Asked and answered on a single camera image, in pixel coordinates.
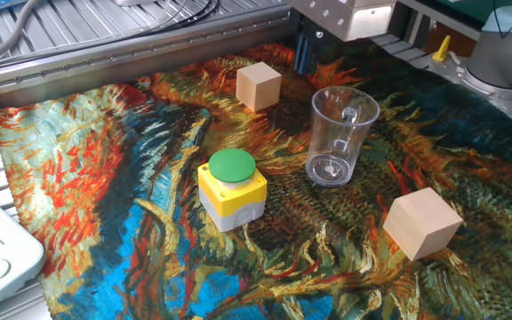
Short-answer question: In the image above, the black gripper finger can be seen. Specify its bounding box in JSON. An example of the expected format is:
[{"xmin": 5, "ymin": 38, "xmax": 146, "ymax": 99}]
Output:
[
  {"xmin": 294, "ymin": 31, "xmax": 308, "ymax": 76},
  {"xmin": 306, "ymin": 20, "xmax": 329, "ymax": 68}
]

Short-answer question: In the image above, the grey Schunk gripper body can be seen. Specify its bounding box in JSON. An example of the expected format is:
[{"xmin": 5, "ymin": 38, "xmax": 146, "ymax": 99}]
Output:
[{"xmin": 285, "ymin": 0, "xmax": 398, "ymax": 43}]

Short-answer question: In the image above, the clear plastic cup with handle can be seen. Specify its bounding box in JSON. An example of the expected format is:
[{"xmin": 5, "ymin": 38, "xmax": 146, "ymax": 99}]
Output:
[{"xmin": 304, "ymin": 85, "xmax": 381, "ymax": 188}]

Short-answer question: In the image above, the light wooden cube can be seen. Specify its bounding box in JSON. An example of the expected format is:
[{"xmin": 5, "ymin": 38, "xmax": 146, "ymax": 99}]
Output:
[
  {"xmin": 235, "ymin": 60, "xmax": 283, "ymax": 113},
  {"xmin": 382, "ymin": 187, "xmax": 464, "ymax": 262}
]

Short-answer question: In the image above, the small yellow plastic piece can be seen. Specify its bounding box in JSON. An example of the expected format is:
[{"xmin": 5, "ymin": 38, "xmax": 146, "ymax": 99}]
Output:
[{"xmin": 431, "ymin": 35, "xmax": 453, "ymax": 63}]

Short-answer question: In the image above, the yellow box with green button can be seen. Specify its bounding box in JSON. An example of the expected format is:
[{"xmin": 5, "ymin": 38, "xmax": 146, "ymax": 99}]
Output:
[{"xmin": 196, "ymin": 148, "xmax": 268, "ymax": 234}]

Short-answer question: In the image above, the sunflower painting print cloth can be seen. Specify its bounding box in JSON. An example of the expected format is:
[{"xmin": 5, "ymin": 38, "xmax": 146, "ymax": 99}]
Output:
[{"xmin": 0, "ymin": 42, "xmax": 512, "ymax": 320}]

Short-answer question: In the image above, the aluminium frame beam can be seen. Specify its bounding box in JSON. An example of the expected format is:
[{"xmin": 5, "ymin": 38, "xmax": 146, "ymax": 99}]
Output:
[{"xmin": 396, "ymin": 0, "xmax": 484, "ymax": 42}]

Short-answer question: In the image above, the black cable bundle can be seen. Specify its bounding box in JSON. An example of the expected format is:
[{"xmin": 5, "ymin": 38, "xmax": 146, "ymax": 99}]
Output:
[{"xmin": 117, "ymin": 0, "xmax": 222, "ymax": 37}]

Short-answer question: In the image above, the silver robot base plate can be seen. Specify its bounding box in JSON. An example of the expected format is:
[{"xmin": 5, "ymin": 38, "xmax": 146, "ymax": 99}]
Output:
[{"xmin": 428, "ymin": 52, "xmax": 512, "ymax": 131}]

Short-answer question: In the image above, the aluminium table rail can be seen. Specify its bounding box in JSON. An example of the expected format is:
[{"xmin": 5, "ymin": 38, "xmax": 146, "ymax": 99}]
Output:
[{"xmin": 0, "ymin": 8, "xmax": 302, "ymax": 108}]

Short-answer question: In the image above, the thick grey cable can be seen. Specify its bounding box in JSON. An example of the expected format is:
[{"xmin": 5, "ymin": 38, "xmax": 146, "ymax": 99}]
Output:
[{"xmin": 0, "ymin": 0, "xmax": 40, "ymax": 72}]

